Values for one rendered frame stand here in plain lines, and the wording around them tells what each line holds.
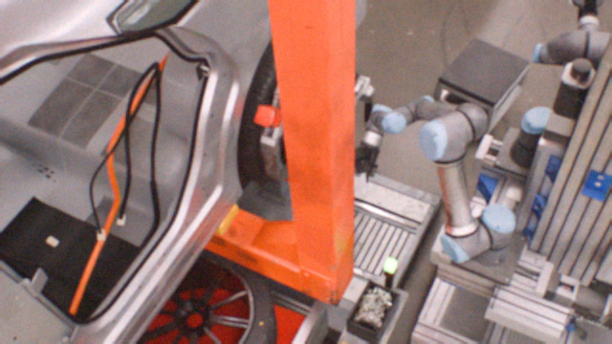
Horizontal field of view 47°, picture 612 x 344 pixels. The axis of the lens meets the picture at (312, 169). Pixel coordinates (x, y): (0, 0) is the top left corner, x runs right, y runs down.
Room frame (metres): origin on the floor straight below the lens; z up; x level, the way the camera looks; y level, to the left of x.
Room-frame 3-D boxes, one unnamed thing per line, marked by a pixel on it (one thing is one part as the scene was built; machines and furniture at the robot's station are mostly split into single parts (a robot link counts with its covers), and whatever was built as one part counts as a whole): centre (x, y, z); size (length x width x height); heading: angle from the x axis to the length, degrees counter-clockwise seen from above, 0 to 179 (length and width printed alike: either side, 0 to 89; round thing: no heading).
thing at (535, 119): (1.75, -0.89, 0.98); 0.13 x 0.12 x 0.14; 74
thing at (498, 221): (1.32, -0.63, 0.98); 0.13 x 0.12 x 0.14; 115
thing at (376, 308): (1.25, -0.20, 0.51); 0.20 x 0.14 x 0.13; 146
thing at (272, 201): (2.10, 0.18, 0.32); 0.40 x 0.30 x 0.28; 149
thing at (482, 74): (2.72, -0.97, 0.17); 0.43 x 0.36 x 0.34; 139
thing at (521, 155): (1.75, -0.88, 0.87); 0.15 x 0.15 x 0.10
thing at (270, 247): (1.56, 0.26, 0.69); 0.52 x 0.17 x 0.35; 59
